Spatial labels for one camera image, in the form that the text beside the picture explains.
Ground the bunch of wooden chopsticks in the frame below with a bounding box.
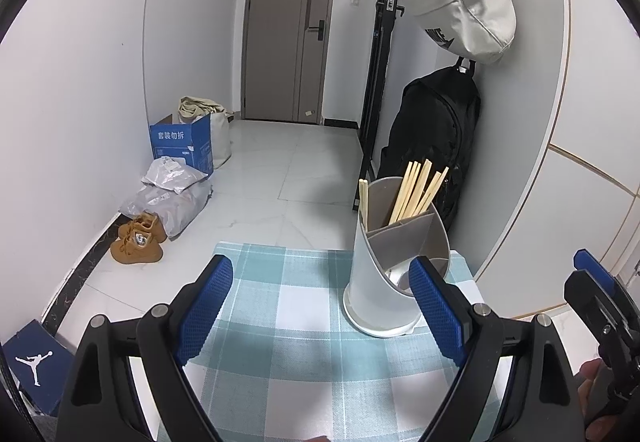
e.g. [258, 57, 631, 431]
[387, 159, 450, 226]

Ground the teal checked tablecloth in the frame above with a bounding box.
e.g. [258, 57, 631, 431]
[157, 242, 501, 442]

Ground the person's right hand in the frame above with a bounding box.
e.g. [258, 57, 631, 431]
[576, 358, 640, 442]

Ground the white wardrobe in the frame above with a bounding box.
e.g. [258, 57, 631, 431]
[470, 0, 640, 323]

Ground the black backpack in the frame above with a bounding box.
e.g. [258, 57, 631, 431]
[376, 57, 483, 233]

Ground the blue cardboard box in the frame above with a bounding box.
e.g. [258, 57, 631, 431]
[149, 113, 215, 180]

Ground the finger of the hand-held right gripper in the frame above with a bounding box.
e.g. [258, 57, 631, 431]
[564, 269, 633, 348]
[573, 249, 640, 323]

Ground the grey white utensil holder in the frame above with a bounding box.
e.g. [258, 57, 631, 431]
[342, 177, 451, 339]

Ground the navy shoe box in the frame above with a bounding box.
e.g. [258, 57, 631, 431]
[0, 319, 76, 418]

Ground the black framed glass door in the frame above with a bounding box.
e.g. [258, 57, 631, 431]
[357, 0, 406, 213]

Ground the grey door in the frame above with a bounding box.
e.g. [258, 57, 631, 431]
[241, 0, 340, 125]

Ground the cream tote bag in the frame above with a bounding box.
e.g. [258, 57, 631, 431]
[179, 96, 234, 169]

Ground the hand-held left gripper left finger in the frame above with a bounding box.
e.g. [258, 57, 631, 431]
[57, 255, 235, 442]

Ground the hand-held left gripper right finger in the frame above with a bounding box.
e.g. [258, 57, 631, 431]
[408, 256, 586, 442]

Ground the grey plastic parcel bag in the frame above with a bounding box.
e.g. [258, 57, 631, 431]
[120, 179, 215, 239]

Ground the tan suede shoe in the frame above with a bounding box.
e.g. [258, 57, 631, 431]
[110, 227, 165, 265]
[118, 212, 168, 243]

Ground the white plastic parcel bag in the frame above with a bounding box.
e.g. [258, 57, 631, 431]
[141, 156, 210, 195]

